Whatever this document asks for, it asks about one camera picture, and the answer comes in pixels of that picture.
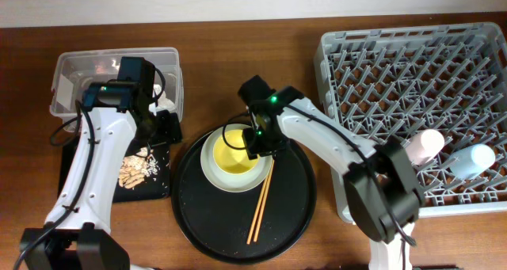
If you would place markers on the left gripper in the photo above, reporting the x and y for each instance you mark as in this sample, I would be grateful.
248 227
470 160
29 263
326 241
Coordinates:
171 131

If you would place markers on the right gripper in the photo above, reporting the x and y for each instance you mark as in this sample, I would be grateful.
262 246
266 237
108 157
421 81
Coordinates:
252 144

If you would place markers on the large white tissue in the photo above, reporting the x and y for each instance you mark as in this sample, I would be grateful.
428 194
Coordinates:
163 103

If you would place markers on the yellow bowl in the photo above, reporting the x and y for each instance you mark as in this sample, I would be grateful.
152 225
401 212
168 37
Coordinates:
230 155

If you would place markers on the food scraps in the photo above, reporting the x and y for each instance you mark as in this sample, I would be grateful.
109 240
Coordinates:
138 168

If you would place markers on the grey plate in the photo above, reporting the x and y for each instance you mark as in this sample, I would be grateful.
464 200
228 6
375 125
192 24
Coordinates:
228 182

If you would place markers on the wooden chopstick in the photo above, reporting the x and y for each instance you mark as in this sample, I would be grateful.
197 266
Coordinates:
250 237
261 210

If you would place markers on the pink cup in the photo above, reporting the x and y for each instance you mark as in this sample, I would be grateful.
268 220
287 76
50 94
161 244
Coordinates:
424 146

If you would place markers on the blue cup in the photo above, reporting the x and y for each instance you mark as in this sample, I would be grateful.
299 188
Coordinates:
472 161

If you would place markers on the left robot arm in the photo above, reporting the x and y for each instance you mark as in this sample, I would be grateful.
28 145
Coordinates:
114 119

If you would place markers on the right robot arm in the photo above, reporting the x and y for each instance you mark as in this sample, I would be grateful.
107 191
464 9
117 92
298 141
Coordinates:
380 184

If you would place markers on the grey dishwasher rack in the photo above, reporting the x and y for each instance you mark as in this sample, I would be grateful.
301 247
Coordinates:
393 83

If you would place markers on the black rectangular tray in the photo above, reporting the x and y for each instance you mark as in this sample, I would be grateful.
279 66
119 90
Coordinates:
155 186

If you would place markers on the round black tray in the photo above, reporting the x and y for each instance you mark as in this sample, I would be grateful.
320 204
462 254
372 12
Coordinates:
217 223

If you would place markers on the clear plastic bin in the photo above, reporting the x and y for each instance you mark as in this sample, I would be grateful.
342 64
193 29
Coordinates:
76 70

